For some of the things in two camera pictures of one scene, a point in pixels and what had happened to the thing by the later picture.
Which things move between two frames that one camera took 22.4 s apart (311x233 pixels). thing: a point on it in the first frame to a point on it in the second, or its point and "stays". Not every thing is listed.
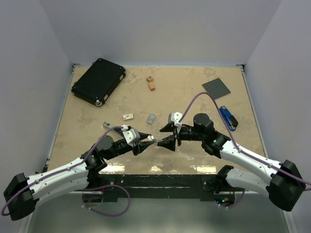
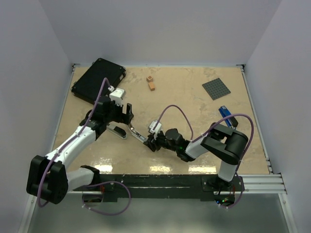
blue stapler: x=230 y=119 stays
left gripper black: x=140 y=147 to x=125 y=118
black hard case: x=99 y=81 stays
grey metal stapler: x=107 y=125 stays
